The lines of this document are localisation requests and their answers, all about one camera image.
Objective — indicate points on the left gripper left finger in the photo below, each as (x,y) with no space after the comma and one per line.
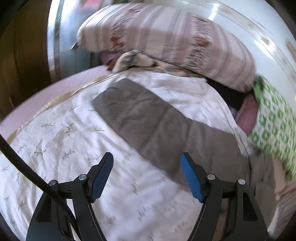
(49,221)

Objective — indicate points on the white floral bed quilt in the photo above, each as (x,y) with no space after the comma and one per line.
(139,201)

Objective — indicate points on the grey-brown quilted down jacket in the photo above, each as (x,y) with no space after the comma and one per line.
(161,134)

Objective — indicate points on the striped floral pillow left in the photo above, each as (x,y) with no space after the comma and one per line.
(174,36)

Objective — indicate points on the pink red sofa back cover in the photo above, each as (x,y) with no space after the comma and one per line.
(246,116)

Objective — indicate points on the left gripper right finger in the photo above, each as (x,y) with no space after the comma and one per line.
(228,208)

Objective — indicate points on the green checkered pillow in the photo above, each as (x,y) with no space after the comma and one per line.
(274,129)

